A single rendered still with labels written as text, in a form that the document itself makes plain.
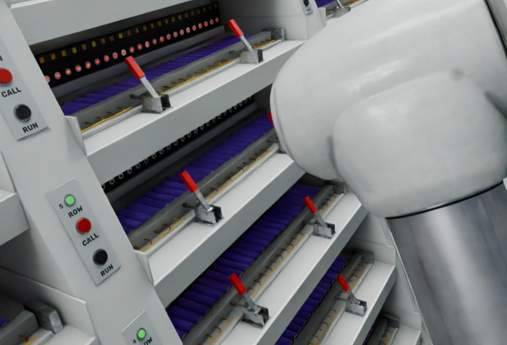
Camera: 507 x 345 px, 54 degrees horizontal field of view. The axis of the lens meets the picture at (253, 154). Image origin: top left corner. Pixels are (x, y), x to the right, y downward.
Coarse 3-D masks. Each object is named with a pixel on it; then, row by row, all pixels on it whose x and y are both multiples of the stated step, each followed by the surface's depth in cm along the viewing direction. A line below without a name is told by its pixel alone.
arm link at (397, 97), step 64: (384, 0) 39; (448, 0) 36; (320, 64) 40; (384, 64) 37; (448, 64) 35; (320, 128) 40; (384, 128) 37; (448, 128) 36; (384, 192) 39; (448, 192) 37; (448, 256) 38; (448, 320) 39
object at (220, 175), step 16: (272, 128) 103; (256, 144) 96; (240, 160) 91; (208, 176) 86; (224, 176) 88; (208, 192) 84; (176, 208) 78; (144, 224) 74; (160, 224) 75; (176, 224) 75; (144, 240) 72
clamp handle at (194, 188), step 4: (184, 172) 76; (180, 176) 76; (184, 176) 76; (188, 176) 76; (184, 180) 76; (188, 180) 76; (192, 180) 76; (188, 184) 76; (192, 184) 76; (188, 188) 76; (192, 188) 76; (196, 188) 76; (192, 192) 76; (196, 192) 76; (196, 196) 76; (200, 196) 76; (200, 200) 76; (204, 200) 76; (204, 204) 76; (208, 204) 77; (204, 208) 76; (208, 208) 76
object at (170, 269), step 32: (224, 128) 106; (160, 160) 91; (256, 160) 95; (288, 160) 94; (256, 192) 84; (192, 224) 77; (224, 224) 76; (160, 256) 70; (192, 256) 70; (160, 288) 65
